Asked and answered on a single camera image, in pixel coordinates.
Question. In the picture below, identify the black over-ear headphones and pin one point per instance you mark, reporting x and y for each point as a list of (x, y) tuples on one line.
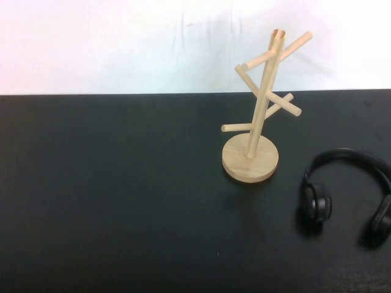
[(320, 200)]

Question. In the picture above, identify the light wooden headphone stand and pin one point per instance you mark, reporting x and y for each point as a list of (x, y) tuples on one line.
[(259, 100)]

